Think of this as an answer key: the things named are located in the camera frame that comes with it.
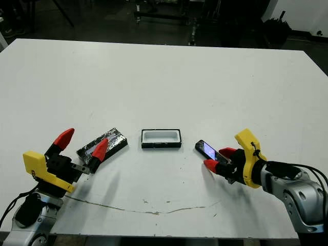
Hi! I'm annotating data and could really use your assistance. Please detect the black box with white insert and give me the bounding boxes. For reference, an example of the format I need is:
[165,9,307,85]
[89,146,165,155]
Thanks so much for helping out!
[140,129,183,150]

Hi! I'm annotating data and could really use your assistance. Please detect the seated person with grey shoes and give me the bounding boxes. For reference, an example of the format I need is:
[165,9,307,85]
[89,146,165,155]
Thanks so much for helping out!
[0,0,28,36]

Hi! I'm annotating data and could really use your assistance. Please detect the black slanted stand leg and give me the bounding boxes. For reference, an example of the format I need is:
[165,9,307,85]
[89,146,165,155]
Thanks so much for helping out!
[52,0,75,28]

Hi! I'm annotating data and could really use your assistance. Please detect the black bushy plant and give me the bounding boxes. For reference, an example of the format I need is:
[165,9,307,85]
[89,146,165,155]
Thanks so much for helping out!
[262,10,292,47]

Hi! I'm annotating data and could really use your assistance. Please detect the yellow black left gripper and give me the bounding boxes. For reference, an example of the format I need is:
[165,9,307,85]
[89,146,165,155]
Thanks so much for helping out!
[23,128,110,198]

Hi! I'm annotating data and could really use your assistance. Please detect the black wheeled cart frame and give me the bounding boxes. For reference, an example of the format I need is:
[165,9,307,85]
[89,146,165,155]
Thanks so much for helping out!
[133,0,195,26]

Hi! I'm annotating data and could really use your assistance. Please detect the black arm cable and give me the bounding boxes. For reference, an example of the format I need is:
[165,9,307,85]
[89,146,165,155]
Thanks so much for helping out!
[0,189,39,223]
[266,160,328,203]

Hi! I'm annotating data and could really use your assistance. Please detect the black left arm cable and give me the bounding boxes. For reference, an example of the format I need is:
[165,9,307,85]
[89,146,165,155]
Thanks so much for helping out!
[0,189,39,223]

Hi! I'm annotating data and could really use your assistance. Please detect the black phone-like camera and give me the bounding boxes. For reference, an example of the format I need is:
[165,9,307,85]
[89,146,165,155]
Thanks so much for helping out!
[195,139,230,165]

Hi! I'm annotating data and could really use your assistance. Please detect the metal post on casters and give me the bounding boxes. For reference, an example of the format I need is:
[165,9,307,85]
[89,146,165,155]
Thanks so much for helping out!
[188,23,198,47]

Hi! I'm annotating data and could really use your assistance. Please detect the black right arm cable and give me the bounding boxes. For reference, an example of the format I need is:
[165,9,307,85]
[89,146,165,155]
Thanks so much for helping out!
[266,160,328,203]

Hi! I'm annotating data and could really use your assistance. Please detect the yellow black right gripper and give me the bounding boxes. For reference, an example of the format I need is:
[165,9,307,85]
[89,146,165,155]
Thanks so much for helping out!
[203,128,267,189]

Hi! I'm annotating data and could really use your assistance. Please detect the white desk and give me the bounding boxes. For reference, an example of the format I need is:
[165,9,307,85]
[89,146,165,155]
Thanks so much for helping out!
[0,17,8,52]

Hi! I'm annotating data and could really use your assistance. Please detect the shiny black box lid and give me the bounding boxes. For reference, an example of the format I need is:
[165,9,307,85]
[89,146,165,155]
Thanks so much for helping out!
[76,127,129,170]

